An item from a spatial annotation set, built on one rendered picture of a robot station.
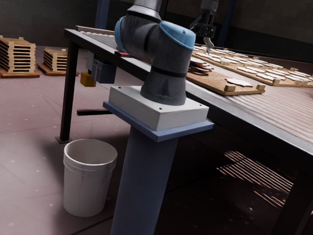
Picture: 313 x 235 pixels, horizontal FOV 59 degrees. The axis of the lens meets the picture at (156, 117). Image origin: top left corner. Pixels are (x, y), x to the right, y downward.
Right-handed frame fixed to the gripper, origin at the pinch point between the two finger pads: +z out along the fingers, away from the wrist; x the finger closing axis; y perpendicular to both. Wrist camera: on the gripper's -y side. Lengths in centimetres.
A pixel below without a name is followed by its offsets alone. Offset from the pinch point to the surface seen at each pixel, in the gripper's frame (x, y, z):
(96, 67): -39, -44, 24
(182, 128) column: -30, 56, 16
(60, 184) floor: -54, -36, 103
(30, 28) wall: -94, -518, 70
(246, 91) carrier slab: 15.2, 27.0, 9.7
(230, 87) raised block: 2.3, 31.9, 7.7
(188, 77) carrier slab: -7.8, 13.7, 9.7
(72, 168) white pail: -51, -7, 72
